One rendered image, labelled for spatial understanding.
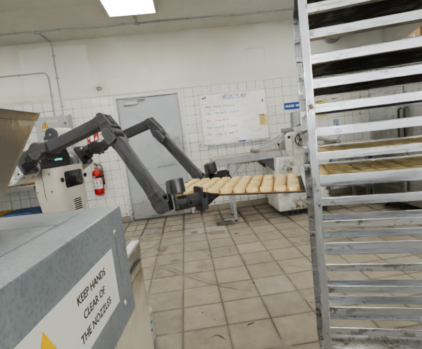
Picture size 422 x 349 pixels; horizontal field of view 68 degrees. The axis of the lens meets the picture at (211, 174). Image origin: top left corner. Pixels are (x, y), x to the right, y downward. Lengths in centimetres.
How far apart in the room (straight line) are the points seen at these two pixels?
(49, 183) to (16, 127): 137
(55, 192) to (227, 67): 414
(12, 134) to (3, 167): 4
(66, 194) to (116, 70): 388
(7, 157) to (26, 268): 19
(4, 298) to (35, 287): 3
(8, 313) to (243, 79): 530
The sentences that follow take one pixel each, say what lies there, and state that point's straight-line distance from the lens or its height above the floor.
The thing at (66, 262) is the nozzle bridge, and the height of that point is 116.
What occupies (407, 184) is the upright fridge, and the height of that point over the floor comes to 41.
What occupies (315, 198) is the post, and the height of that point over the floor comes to 98.
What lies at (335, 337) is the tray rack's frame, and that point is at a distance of 197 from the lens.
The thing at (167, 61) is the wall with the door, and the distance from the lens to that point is 543.
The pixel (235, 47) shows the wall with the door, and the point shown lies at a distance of 555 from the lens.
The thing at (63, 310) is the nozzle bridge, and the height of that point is 113.
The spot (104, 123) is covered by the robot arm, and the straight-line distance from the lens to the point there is 140.
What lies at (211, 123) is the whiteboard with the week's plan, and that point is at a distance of 529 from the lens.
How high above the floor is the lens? 126
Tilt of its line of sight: 7 degrees down
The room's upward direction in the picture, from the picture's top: 7 degrees counter-clockwise
